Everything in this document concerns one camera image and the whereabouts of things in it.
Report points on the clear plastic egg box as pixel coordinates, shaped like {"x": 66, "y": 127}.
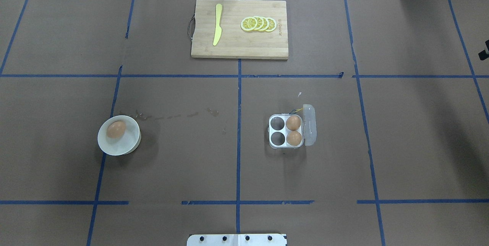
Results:
{"x": 277, "y": 130}

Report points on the brown egg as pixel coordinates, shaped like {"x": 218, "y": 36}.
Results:
{"x": 294, "y": 138}
{"x": 293, "y": 122}
{"x": 116, "y": 129}

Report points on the bamboo cutting board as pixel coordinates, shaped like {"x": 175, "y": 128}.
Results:
{"x": 234, "y": 42}

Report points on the yellow plastic knife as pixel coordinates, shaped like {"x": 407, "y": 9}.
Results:
{"x": 218, "y": 28}

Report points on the back lemon slice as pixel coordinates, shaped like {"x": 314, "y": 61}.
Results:
{"x": 272, "y": 25}

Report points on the white bowl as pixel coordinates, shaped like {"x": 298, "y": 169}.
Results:
{"x": 120, "y": 146}

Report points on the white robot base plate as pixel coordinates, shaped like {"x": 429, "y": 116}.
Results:
{"x": 251, "y": 239}

